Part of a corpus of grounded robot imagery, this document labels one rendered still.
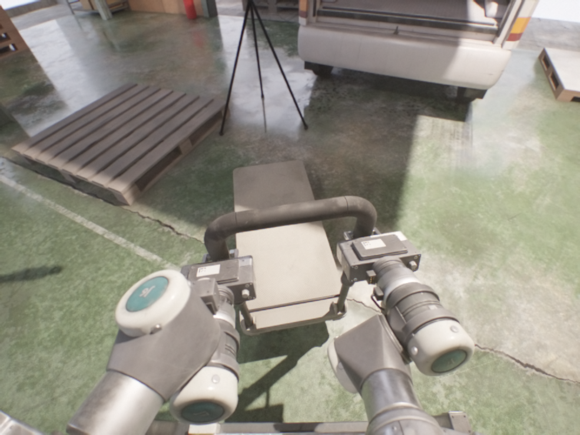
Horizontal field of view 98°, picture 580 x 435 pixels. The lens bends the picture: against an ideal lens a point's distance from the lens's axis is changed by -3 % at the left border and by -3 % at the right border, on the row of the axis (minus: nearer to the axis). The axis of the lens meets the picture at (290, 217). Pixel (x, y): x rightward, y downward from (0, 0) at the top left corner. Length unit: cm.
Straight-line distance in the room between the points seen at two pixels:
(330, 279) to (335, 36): 178
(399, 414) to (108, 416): 27
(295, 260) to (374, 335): 69
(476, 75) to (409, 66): 43
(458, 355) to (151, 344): 36
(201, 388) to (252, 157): 164
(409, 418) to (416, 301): 16
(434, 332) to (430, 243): 113
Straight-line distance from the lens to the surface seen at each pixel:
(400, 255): 54
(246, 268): 51
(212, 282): 42
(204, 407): 39
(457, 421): 61
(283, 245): 111
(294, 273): 105
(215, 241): 51
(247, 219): 48
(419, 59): 223
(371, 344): 42
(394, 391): 38
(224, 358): 39
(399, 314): 44
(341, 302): 93
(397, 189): 171
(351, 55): 229
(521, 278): 163
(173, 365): 33
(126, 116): 248
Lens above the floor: 113
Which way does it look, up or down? 50 degrees down
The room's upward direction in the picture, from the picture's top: 2 degrees counter-clockwise
